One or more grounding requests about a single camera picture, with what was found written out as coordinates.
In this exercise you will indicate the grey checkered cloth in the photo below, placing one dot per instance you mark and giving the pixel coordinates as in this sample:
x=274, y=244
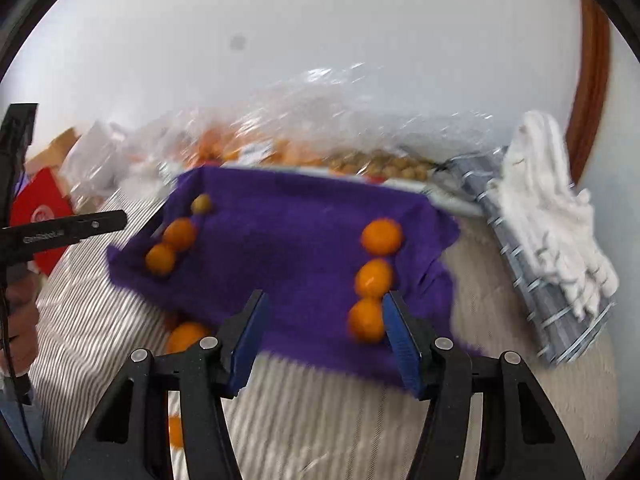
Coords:
x=540, y=300

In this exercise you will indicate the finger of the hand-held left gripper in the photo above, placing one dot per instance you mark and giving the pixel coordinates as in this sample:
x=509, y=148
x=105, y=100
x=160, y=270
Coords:
x=70, y=230

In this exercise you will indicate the clear plastic bag of oranges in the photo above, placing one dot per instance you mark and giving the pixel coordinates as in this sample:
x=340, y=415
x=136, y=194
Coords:
x=235, y=130

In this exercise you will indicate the purple towel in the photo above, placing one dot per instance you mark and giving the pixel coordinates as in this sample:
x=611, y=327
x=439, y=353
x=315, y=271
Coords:
x=300, y=240

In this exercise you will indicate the red paper bag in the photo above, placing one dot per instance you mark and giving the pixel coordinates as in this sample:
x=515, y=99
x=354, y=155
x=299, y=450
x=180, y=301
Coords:
x=42, y=210

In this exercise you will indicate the person's left hand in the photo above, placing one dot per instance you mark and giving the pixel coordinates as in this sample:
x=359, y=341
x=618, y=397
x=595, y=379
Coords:
x=22, y=325

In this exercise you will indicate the brown wooden door frame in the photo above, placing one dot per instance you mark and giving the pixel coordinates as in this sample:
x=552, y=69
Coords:
x=592, y=85

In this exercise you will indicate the large orange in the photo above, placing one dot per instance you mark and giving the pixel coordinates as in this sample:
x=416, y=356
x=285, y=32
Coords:
x=381, y=236

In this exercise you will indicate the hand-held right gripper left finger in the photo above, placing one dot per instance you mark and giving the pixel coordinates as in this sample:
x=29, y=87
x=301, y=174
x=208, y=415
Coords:
x=247, y=340

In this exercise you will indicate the small green-brown fruit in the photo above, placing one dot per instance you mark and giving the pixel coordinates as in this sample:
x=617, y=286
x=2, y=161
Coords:
x=201, y=204

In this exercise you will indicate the striped bed sheet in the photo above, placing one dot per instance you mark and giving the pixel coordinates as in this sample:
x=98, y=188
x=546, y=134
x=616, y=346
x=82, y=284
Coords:
x=310, y=430

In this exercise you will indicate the clear plastic bag of longans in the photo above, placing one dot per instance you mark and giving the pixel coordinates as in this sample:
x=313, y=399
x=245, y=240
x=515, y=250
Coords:
x=400, y=135

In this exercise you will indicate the grey translucent plastic bag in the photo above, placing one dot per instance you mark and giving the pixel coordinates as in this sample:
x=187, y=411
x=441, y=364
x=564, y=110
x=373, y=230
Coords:
x=107, y=160

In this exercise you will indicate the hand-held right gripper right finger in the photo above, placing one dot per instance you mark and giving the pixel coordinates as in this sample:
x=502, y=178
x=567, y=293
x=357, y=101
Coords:
x=402, y=345

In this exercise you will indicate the white striped towel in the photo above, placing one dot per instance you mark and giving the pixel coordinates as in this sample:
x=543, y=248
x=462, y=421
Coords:
x=550, y=210

